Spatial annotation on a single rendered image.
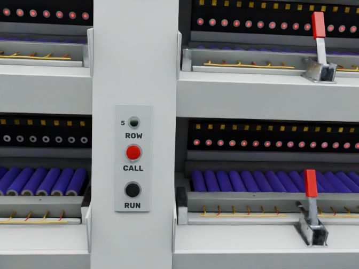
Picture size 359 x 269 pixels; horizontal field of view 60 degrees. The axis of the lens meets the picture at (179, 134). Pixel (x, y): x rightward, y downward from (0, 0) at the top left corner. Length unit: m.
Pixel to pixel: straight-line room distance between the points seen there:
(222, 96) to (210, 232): 0.18
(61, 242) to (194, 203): 0.17
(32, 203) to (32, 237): 0.04
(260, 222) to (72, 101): 0.29
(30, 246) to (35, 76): 0.20
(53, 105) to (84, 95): 0.04
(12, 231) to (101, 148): 0.16
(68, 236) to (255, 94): 0.28
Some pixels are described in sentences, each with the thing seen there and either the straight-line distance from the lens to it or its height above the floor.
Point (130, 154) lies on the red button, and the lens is 0.35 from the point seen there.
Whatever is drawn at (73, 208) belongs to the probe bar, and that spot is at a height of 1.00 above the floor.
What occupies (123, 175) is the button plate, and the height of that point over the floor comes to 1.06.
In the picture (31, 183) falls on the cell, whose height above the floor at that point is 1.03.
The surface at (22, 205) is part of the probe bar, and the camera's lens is 0.45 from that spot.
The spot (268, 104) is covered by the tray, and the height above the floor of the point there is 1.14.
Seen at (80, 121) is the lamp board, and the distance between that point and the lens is 0.52.
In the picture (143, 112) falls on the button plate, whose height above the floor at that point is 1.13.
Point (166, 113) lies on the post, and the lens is 0.35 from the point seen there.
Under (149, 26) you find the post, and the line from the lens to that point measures 0.37.
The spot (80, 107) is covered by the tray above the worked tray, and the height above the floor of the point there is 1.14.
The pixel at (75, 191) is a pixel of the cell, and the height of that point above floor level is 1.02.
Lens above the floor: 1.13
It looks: 3 degrees down
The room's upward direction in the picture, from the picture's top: 2 degrees clockwise
